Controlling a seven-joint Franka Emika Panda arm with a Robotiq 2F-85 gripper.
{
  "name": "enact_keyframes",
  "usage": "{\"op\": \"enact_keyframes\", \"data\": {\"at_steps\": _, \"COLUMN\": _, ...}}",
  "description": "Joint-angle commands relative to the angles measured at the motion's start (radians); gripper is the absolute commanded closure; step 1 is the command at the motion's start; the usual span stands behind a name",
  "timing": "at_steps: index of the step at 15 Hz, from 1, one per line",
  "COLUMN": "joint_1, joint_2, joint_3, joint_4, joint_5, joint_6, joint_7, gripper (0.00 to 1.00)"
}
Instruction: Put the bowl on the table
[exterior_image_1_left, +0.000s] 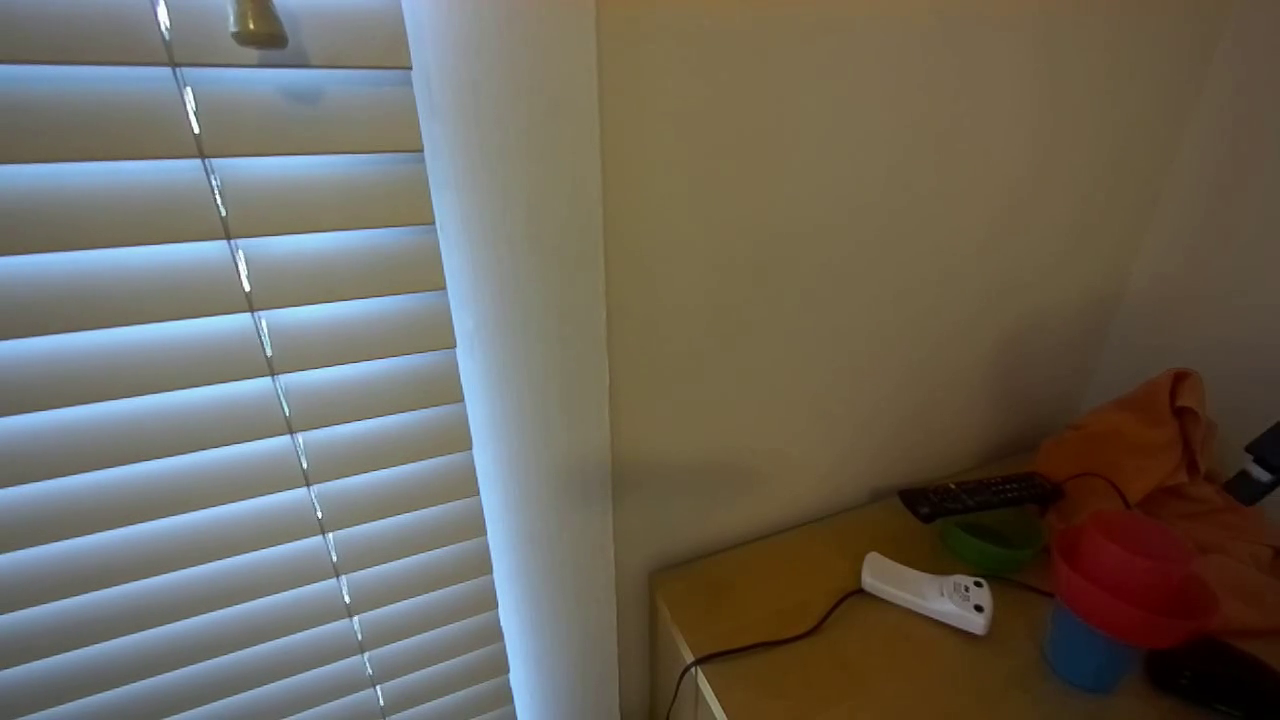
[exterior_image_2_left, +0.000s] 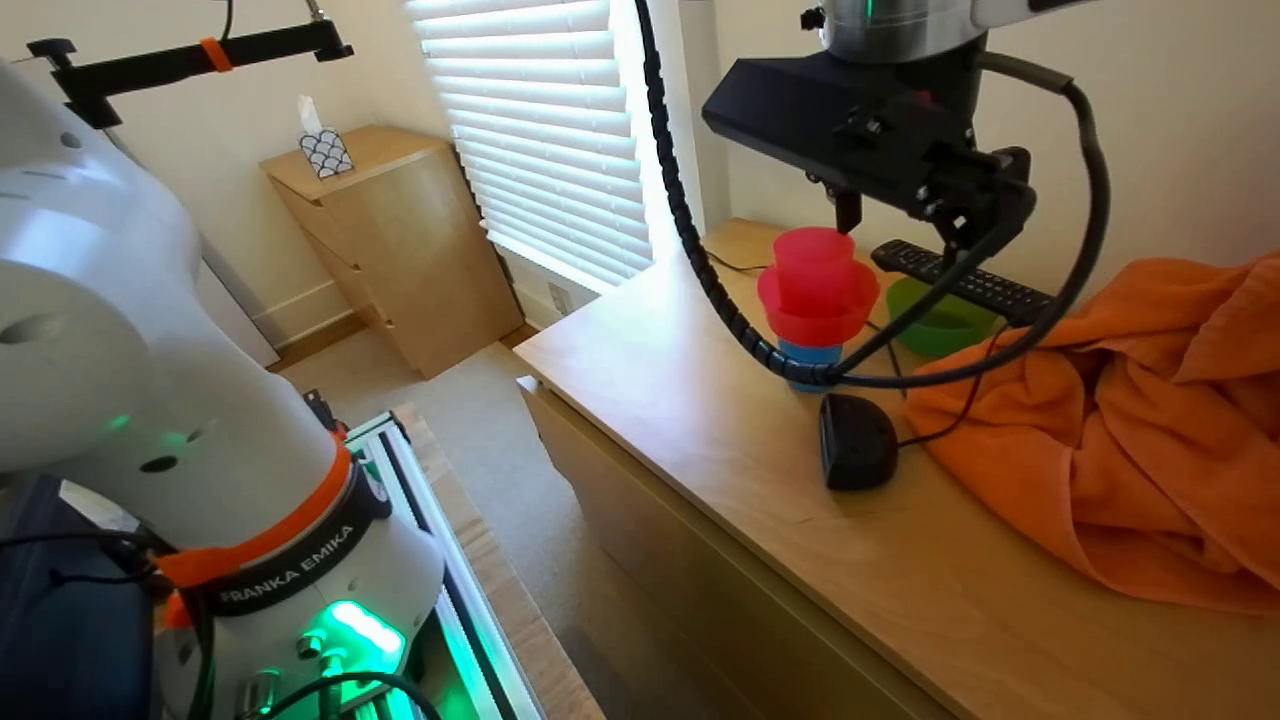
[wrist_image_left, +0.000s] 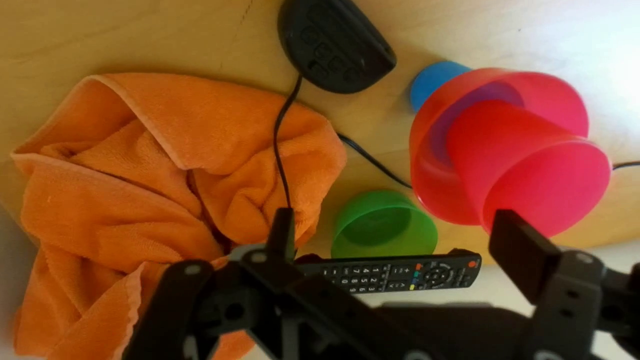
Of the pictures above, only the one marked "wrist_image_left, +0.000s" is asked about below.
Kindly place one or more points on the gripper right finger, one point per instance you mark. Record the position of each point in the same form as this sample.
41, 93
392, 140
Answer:
565, 295

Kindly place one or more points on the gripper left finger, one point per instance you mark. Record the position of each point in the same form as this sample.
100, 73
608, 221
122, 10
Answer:
175, 305

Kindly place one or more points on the red translucent plastic bowl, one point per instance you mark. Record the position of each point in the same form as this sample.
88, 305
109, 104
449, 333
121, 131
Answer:
430, 170

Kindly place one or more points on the orange towel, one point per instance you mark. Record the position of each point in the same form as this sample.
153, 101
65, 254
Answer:
125, 200

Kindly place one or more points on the red plastic cup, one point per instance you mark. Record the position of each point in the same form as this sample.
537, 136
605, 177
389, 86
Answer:
540, 170

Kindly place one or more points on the black remote control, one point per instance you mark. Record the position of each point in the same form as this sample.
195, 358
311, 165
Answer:
395, 274

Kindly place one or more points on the green plastic cup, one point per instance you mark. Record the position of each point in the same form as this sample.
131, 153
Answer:
385, 225

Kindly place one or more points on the blue plastic cup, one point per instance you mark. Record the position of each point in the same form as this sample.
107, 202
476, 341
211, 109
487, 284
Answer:
432, 82

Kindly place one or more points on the black desk device with buttons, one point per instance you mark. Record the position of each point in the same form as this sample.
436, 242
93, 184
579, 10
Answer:
335, 42

